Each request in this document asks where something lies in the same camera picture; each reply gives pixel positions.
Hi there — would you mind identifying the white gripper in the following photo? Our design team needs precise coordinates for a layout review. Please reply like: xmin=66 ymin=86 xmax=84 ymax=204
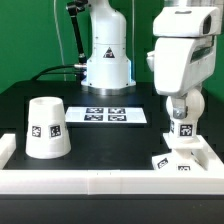
xmin=146 ymin=36 xmax=216 ymax=119

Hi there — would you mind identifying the white lamp bulb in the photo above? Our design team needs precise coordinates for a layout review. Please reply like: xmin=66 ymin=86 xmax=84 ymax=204
xmin=166 ymin=89 xmax=205 ymax=143

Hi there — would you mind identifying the white lamp base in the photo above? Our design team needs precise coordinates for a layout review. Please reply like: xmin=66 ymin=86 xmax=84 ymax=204
xmin=152 ymin=133 xmax=214 ymax=172

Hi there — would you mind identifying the white lamp shade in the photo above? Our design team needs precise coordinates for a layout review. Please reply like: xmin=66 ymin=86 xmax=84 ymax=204
xmin=26 ymin=97 xmax=71 ymax=159

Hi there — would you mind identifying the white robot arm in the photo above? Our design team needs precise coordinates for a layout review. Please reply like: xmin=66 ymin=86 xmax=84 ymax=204
xmin=82 ymin=0 xmax=224 ymax=119

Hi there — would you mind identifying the white marker sheet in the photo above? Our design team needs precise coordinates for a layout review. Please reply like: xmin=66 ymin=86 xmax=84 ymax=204
xmin=66 ymin=107 xmax=147 ymax=124

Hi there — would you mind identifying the white U-shaped fence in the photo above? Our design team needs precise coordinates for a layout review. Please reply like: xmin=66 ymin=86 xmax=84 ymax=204
xmin=0 ymin=134 xmax=224 ymax=195

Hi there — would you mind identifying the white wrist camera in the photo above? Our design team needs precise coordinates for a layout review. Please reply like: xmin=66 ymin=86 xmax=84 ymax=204
xmin=153 ymin=7 xmax=221 ymax=37

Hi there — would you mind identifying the black cable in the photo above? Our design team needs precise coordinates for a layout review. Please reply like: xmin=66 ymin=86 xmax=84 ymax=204
xmin=30 ymin=63 xmax=88 ymax=82

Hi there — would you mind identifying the white cable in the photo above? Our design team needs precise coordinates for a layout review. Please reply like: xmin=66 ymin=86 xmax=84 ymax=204
xmin=53 ymin=0 xmax=66 ymax=67

